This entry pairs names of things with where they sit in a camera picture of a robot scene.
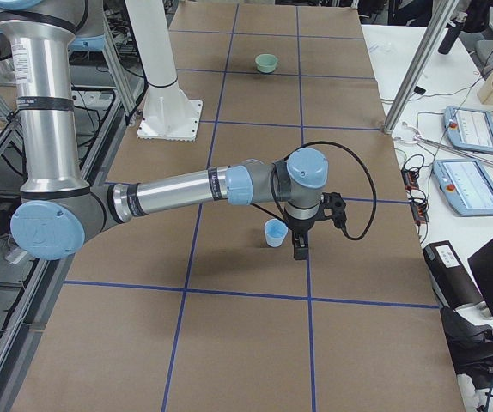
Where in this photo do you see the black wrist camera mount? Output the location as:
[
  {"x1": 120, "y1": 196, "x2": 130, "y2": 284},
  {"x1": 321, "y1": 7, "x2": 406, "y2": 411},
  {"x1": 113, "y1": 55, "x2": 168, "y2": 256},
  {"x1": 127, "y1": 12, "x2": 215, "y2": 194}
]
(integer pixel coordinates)
[{"x1": 320, "y1": 192, "x2": 347, "y2": 231}]

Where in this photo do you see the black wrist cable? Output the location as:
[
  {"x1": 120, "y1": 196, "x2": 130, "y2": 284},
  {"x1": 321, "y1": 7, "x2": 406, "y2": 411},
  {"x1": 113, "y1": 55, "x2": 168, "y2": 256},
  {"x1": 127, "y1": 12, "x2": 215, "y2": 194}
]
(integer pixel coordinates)
[{"x1": 254, "y1": 141, "x2": 378, "y2": 240}]

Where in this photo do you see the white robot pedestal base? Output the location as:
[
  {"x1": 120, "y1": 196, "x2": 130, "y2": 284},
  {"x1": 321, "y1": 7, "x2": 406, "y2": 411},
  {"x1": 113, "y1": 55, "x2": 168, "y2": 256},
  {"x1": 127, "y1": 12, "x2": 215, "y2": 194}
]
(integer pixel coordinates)
[{"x1": 129, "y1": 1, "x2": 203, "y2": 142}]

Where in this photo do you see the near blue teach pendant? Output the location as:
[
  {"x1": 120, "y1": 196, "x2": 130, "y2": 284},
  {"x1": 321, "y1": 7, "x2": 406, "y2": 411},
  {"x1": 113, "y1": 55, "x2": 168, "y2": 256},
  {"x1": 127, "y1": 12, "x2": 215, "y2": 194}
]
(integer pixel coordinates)
[{"x1": 433, "y1": 159, "x2": 493, "y2": 217}]

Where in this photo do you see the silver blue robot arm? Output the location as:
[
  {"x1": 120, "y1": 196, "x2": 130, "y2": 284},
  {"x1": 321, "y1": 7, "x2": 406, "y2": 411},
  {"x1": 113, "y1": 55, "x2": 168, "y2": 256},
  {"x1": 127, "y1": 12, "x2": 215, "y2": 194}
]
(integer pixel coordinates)
[{"x1": 0, "y1": 1, "x2": 331, "y2": 260}]

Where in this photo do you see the aluminium frame post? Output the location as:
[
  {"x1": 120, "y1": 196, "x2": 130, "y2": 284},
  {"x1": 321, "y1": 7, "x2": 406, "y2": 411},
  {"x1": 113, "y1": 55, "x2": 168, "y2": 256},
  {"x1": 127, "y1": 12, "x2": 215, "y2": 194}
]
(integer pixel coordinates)
[{"x1": 382, "y1": 0, "x2": 459, "y2": 135}]

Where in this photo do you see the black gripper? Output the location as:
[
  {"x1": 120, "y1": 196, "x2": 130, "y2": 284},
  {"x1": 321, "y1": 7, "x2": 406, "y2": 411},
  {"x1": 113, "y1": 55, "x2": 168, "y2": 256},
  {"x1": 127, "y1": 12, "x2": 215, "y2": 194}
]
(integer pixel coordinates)
[{"x1": 284, "y1": 209, "x2": 318, "y2": 260}]

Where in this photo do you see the black cardboard box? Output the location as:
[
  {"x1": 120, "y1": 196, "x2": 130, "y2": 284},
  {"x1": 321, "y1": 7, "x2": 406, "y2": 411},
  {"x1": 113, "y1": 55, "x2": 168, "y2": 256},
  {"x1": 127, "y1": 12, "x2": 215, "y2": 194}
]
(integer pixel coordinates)
[{"x1": 423, "y1": 240, "x2": 484, "y2": 309}]

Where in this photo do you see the far blue teach pendant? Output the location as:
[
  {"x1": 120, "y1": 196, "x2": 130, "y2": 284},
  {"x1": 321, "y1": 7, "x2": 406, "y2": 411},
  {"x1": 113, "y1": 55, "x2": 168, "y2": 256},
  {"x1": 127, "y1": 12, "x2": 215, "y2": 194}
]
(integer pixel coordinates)
[{"x1": 443, "y1": 106, "x2": 493, "y2": 155}]

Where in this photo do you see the mint green bowl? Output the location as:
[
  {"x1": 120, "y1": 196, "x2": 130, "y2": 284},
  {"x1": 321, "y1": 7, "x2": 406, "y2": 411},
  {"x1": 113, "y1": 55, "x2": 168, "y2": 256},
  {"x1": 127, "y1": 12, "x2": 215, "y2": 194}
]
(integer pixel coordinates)
[{"x1": 254, "y1": 53, "x2": 279, "y2": 74}]

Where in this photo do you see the blue teach pendant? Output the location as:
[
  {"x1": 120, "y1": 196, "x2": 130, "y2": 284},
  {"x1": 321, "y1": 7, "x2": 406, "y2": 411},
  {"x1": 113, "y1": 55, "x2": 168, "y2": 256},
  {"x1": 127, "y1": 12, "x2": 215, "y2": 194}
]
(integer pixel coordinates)
[
  {"x1": 443, "y1": 106, "x2": 493, "y2": 155},
  {"x1": 433, "y1": 159, "x2": 493, "y2": 217}
]

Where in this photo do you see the light blue plastic cup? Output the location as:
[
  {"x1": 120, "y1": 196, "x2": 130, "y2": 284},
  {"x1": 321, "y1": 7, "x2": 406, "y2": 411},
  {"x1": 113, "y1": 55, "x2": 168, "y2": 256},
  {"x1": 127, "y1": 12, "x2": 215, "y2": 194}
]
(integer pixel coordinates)
[{"x1": 264, "y1": 219, "x2": 289, "y2": 248}]

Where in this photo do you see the black water bottle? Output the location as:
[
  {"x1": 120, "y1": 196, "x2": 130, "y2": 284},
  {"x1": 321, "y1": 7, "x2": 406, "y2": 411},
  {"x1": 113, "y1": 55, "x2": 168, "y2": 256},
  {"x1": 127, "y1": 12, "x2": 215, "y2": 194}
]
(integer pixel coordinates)
[{"x1": 437, "y1": 12, "x2": 467, "y2": 55}]

